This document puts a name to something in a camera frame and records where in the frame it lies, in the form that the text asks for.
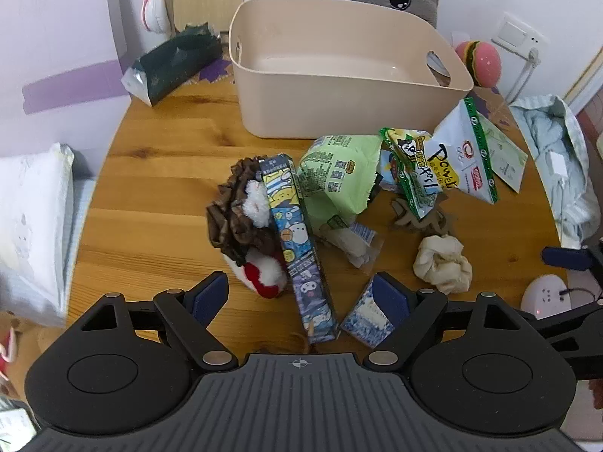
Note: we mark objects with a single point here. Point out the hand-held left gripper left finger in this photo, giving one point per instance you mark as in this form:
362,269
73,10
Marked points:
209,296

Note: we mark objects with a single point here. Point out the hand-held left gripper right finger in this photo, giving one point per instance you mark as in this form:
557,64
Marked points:
388,301

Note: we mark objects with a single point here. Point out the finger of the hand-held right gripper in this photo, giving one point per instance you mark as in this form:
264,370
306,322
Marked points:
565,256
579,320

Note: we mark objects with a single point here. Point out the blue tissue pack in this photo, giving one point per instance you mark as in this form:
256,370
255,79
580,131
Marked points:
365,320

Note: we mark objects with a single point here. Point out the white red fluffy toy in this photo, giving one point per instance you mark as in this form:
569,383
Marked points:
264,278

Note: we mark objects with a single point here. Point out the clear white candy wrapper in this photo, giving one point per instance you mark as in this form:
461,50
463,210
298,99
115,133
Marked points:
353,240

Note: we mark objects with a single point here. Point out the long blue cartoon box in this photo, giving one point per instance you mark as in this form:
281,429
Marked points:
297,245

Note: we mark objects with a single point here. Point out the white snack bag red label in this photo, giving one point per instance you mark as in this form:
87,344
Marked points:
461,160

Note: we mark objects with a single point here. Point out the light green snack wrapper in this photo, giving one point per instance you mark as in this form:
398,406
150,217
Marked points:
334,169

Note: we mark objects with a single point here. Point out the green striped snack bag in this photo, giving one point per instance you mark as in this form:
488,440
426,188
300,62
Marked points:
414,160

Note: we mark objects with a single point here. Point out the beige plastic storage bin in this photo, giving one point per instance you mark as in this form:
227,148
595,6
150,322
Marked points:
329,103

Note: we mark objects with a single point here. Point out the white round device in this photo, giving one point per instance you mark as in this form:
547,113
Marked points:
541,296

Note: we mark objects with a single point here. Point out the crumpled white tissue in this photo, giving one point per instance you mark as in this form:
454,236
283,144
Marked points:
443,263

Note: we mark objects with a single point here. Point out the light blue cloth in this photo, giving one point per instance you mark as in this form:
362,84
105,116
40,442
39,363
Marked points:
565,188

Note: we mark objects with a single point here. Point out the brown scrunchie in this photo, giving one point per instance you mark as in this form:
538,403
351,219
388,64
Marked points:
231,216

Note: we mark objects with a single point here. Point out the brown paper scrap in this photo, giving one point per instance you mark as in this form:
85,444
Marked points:
424,221

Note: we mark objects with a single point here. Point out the pale green flat packet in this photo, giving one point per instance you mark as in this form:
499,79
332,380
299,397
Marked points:
506,160

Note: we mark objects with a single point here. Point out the wooden desk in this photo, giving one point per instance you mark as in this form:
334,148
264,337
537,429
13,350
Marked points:
155,160

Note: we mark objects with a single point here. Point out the white printed pillow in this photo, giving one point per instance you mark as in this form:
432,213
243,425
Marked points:
33,226

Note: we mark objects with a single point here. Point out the pink burger plush toy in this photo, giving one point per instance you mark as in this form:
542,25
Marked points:
485,63

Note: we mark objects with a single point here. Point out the dark green snack bag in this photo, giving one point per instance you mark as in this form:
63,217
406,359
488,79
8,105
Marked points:
174,63

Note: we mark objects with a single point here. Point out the white wall socket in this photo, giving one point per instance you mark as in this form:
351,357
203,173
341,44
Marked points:
516,30

